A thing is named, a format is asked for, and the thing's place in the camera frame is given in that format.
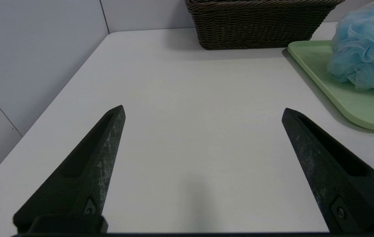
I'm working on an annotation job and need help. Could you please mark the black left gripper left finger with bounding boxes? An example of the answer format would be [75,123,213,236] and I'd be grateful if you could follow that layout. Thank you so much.
[13,105,126,233]

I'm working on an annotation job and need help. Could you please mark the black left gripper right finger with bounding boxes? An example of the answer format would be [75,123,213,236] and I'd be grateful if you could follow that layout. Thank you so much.
[282,108,374,233]

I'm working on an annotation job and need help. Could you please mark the light blue mesh bath loofah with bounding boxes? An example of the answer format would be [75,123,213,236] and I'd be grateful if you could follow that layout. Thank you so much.
[326,0,374,96]

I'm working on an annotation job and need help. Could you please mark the dark brown wicker basket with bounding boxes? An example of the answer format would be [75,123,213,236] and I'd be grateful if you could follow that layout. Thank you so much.
[185,0,345,50]

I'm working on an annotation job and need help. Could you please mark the light green plastic tray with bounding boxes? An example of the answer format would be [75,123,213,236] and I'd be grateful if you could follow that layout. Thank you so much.
[287,40,374,131]

